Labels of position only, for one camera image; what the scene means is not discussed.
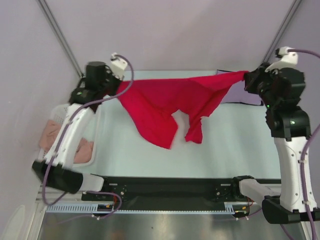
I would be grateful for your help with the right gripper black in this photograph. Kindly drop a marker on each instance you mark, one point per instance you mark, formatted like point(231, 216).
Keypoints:
point(252, 77)

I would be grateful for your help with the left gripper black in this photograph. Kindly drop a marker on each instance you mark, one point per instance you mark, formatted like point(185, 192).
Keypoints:
point(117, 81)

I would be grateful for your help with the red t shirt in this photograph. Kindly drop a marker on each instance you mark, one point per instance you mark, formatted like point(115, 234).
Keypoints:
point(151, 104)

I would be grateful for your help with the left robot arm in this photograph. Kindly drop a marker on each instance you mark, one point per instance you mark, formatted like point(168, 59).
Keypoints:
point(55, 169)

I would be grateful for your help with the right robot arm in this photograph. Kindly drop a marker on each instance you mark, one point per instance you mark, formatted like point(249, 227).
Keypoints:
point(295, 203)

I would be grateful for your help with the folded purple t shirt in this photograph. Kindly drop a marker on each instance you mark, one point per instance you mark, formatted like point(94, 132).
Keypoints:
point(237, 93)

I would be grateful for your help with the white plastic laundry basket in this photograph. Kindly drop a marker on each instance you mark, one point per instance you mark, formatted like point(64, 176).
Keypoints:
point(93, 150)

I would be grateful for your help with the pink t shirt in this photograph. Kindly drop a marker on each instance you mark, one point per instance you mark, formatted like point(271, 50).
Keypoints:
point(84, 150)

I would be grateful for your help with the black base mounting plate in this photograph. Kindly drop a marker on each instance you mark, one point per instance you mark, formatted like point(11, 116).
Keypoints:
point(168, 194)

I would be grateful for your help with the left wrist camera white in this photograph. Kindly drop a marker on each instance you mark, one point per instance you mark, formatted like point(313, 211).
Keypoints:
point(118, 66)

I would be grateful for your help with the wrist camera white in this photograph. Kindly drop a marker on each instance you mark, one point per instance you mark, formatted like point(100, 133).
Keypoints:
point(118, 66)
point(288, 58)

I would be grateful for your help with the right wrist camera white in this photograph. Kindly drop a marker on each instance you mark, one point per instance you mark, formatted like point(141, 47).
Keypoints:
point(288, 58)

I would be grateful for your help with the right aluminium frame post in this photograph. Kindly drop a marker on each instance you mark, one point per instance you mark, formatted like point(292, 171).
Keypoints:
point(293, 9)

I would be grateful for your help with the aluminium frame post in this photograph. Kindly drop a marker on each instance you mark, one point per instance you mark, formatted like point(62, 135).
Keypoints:
point(293, 9)
point(56, 29)

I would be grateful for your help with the left aluminium frame post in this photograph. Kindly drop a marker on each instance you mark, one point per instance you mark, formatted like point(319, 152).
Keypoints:
point(56, 29)

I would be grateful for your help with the white slotted cable duct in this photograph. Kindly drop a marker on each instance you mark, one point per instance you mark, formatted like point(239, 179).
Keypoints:
point(94, 208)

